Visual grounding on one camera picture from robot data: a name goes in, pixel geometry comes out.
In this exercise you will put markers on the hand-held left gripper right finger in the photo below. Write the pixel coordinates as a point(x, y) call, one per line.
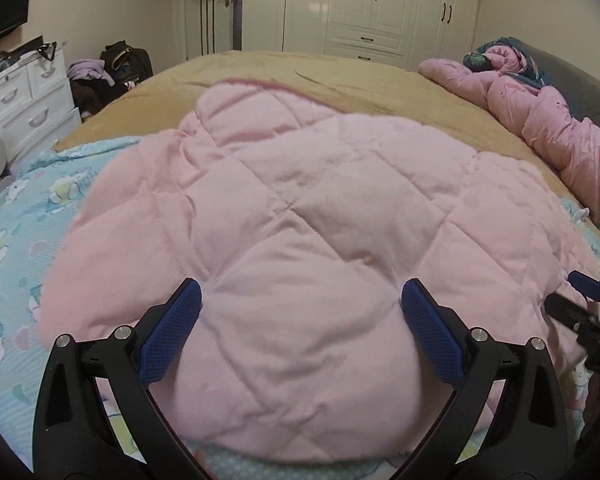
point(430, 335)

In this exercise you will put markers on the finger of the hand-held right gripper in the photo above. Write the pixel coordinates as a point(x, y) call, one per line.
point(567, 310)
point(592, 287)

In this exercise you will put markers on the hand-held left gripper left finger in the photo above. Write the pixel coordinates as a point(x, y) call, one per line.
point(172, 335)

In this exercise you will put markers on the pink quilted jacket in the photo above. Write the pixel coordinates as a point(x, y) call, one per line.
point(300, 240)

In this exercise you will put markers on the dark clothes pile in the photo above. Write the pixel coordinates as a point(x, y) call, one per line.
point(92, 97)

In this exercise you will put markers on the purple clothes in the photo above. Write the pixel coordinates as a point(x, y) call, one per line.
point(87, 70)

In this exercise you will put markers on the pink duvet with floral lining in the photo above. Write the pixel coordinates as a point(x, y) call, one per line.
point(540, 120)

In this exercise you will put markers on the light blue cartoon printed blanket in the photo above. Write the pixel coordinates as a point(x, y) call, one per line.
point(20, 240)

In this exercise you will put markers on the grey headboard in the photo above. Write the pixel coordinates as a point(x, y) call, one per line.
point(580, 85)

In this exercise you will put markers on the white drawer chest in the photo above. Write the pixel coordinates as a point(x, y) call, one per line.
point(30, 105)

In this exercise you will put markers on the dark backpack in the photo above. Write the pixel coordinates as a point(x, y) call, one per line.
point(127, 62)

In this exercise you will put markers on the tan bedspread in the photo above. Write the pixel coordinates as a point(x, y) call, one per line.
point(330, 75)

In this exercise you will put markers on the white door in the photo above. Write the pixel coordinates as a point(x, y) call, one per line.
point(212, 30)

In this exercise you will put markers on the white wardrobe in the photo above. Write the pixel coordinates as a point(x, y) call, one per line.
point(360, 5)

